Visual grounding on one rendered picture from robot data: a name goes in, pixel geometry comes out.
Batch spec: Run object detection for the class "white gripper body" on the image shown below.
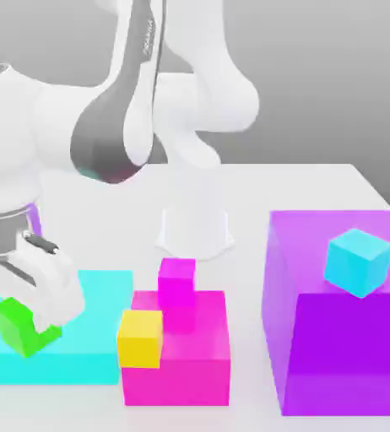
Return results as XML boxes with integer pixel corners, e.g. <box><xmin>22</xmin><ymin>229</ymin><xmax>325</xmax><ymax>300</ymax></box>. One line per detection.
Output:
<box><xmin>0</xmin><ymin>250</ymin><xmax>85</xmax><ymax>334</ymax></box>

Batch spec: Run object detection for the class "small green cube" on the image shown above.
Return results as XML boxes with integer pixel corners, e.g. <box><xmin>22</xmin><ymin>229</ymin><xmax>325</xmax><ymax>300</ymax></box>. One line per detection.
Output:
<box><xmin>0</xmin><ymin>296</ymin><xmax>63</xmax><ymax>359</ymax></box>

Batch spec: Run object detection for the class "small yellow cube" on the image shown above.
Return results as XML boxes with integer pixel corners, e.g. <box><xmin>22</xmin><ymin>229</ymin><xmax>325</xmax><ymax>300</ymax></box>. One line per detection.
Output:
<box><xmin>116</xmin><ymin>309</ymin><xmax>165</xmax><ymax>370</ymax></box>

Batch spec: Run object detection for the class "small magenta cube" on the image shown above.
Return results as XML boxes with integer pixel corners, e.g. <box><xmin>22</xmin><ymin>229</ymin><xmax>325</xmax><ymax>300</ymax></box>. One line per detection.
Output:
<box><xmin>157</xmin><ymin>257</ymin><xmax>197</xmax><ymax>334</ymax></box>

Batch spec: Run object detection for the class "small cyan cube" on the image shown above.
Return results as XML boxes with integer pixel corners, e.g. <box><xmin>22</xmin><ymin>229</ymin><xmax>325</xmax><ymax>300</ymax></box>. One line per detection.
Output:
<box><xmin>322</xmin><ymin>228</ymin><xmax>390</xmax><ymax>300</ymax></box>

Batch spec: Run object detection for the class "large cyan box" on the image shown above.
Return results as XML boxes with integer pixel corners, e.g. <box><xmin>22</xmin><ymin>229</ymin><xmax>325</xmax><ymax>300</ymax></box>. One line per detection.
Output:
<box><xmin>0</xmin><ymin>269</ymin><xmax>135</xmax><ymax>386</ymax></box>

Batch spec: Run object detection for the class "large pink box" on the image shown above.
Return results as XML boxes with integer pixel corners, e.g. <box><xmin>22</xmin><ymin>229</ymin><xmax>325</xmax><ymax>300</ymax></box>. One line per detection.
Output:
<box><xmin>120</xmin><ymin>289</ymin><xmax>232</xmax><ymax>408</ymax></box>

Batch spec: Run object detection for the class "large purple box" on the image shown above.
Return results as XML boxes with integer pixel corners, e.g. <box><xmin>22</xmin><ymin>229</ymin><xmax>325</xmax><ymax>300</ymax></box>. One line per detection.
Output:
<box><xmin>261</xmin><ymin>209</ymin><xmax>390</xmax><ymax>418</ymax></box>

